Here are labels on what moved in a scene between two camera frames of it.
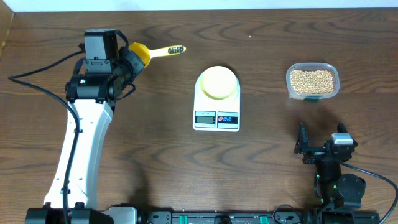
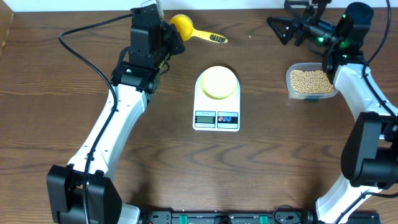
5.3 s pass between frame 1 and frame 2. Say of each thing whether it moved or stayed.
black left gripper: moved
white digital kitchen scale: stayed
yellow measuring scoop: moved
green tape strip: stayed
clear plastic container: stayed
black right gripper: moved
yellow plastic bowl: stayed
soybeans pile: stayed
